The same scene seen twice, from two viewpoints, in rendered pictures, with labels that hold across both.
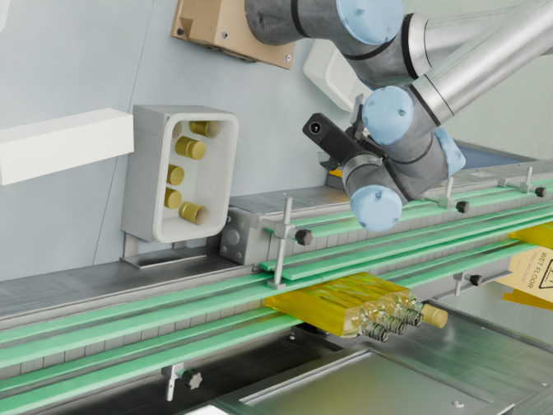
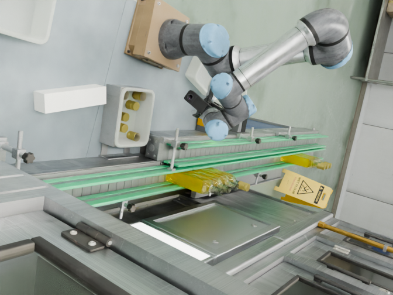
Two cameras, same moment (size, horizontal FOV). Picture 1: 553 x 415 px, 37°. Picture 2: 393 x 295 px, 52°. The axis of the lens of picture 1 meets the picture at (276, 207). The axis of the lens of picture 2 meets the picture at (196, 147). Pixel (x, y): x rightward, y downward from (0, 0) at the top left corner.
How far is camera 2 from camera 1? 15 cm
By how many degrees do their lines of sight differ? 4
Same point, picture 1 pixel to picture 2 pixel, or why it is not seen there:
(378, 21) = (218, 47)
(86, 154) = (84, 102)
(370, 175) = (214, 116)
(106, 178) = (93, 116)
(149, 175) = (113, 116)
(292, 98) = (180, 87)
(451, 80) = (249, 69)
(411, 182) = (232, 118)
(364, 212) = (211, 131)
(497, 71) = (269, 66)
